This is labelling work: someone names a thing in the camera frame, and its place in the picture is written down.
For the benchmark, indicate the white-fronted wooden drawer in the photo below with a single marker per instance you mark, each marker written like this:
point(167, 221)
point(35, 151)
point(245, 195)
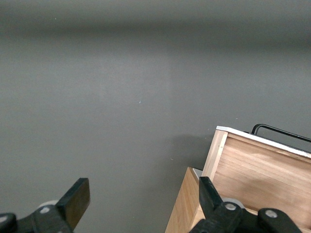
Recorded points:
point(262, 174)

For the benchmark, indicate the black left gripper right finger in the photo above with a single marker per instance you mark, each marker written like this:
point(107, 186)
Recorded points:
point(230, 221)

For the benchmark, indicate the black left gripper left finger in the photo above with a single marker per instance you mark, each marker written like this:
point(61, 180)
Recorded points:
point(48, 218)

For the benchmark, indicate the dark grey table mat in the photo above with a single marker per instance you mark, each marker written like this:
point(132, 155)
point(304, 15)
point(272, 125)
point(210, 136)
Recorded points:
point(109, 97)

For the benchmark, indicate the wooden drawer cabinet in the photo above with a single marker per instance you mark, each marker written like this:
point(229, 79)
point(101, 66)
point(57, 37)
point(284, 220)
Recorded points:
point(184, 206)

